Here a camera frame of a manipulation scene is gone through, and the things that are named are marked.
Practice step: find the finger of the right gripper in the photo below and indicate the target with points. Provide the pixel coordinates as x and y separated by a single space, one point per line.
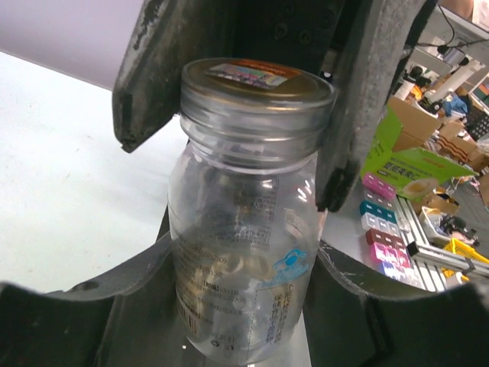
167 36

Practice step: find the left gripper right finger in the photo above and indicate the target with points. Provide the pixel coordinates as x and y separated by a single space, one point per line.
356 316

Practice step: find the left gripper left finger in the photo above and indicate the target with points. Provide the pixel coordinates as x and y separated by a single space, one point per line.
123 317

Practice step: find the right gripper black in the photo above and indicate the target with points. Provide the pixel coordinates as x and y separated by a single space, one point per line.
363 44

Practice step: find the gold bottle lid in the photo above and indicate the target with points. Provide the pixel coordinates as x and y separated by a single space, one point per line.
255 98

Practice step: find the clear pill bottle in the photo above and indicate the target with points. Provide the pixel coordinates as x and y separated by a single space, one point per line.
245 232

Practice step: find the stack of coloured pill organizers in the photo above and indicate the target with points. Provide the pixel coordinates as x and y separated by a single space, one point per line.
387 249

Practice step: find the green cardboard box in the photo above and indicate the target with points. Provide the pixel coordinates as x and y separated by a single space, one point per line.
398 155

